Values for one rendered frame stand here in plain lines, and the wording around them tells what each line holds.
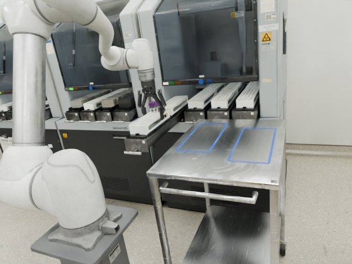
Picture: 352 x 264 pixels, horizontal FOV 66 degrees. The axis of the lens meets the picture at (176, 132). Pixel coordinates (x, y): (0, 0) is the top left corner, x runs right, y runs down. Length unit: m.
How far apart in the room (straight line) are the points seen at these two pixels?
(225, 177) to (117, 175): 1.44
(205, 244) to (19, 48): 1.15
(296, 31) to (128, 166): 1.83
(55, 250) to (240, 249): 0.84
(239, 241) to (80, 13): 1.20
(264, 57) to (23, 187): 1.30
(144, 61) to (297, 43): 1.64
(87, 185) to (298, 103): 2.29
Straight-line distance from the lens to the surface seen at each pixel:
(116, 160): 2.15
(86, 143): 2.27
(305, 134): 2.92
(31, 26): 1.07
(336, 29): 2.73
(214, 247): 1.44
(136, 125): 1.38
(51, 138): 2.52
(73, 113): 2.24
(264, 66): 1.63
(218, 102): 1.66
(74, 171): 0.85
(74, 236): 0.95
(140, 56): 1.43
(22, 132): 1.02
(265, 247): 1.45
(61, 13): 1.03
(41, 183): 0.91
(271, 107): 1.68
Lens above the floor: 1.27
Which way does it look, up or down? 20 degrees down
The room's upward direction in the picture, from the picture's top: 8 degrees counter-clockwise
